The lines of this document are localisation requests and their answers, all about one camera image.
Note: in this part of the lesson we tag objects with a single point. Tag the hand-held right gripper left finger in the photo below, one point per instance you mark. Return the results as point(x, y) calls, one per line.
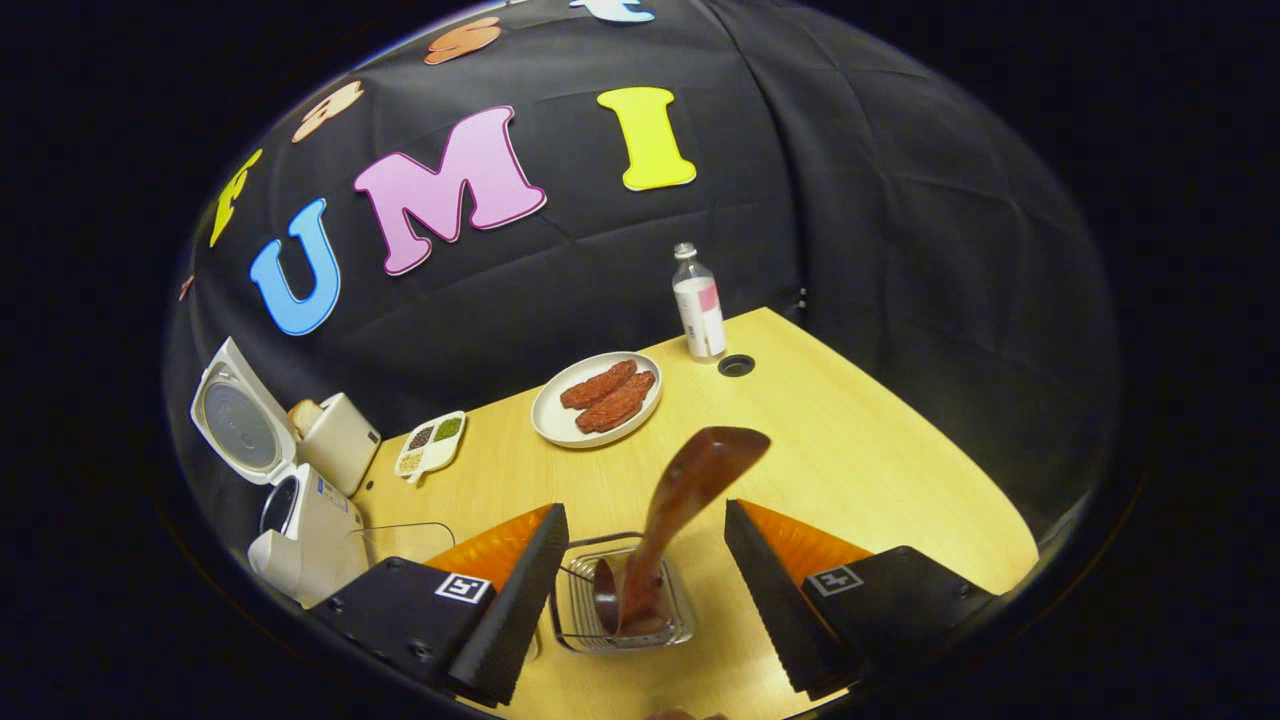
point(520, 610)

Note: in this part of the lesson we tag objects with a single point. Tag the black backdrop cloth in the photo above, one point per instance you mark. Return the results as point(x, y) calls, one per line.
point(900, 220)

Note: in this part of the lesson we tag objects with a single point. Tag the white divided bean dish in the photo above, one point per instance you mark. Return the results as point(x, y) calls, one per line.
point(430, 448)

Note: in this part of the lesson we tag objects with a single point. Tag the brown wooden spoon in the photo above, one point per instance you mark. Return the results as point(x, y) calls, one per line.
point(690, 485)

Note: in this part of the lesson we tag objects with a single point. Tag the white toaster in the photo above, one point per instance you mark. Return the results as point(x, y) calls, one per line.
point(345, 445)

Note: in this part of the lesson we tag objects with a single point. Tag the black table grommet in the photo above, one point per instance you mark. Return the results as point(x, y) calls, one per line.
point(736, 365)

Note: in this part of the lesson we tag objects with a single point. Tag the red-brown sausage piece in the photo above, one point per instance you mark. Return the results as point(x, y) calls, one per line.
point(615, 403)
point(598, 385)

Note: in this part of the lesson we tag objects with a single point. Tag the white rice cooker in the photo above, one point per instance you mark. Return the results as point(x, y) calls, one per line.
point(310, 540)

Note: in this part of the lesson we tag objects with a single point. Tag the clear bottle with pink label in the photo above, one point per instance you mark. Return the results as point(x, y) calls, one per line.
point(700, 315)

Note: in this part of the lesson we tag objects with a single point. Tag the toast bread slice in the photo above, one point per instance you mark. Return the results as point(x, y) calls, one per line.
point(305, 418)

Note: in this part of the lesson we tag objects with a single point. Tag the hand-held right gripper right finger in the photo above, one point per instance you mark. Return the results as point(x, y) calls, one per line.
point(770, 600)

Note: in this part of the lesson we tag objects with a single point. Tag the white round plate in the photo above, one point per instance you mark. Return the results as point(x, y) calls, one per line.
point(550, 420)

